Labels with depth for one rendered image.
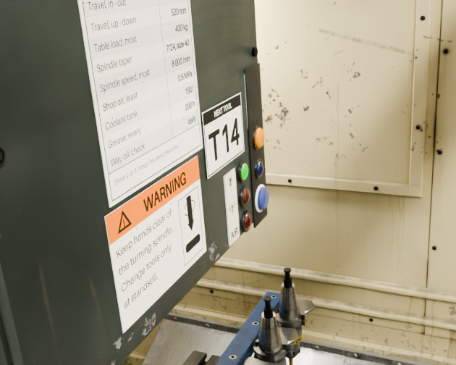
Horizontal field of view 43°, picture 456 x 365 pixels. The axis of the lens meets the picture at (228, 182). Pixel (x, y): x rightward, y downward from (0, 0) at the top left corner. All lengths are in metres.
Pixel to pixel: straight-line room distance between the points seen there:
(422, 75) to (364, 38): 0.15
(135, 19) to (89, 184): 0.14
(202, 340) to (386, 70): 0.97
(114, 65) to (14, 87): 0.10
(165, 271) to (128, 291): 0.06
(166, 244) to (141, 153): 0.10
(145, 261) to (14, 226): 0.16
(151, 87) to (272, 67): 0.97
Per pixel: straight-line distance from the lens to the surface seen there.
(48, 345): 0.43
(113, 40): 0.45
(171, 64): 0.52
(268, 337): 1.09
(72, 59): 0.42
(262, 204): 0.73
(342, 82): 1.40
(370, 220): 1.50
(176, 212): 0.54
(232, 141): 0.65
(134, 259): 0.49
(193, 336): 1.85
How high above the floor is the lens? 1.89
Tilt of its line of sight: 20 degrees down
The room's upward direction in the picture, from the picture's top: 4 degrees counter-clockwise
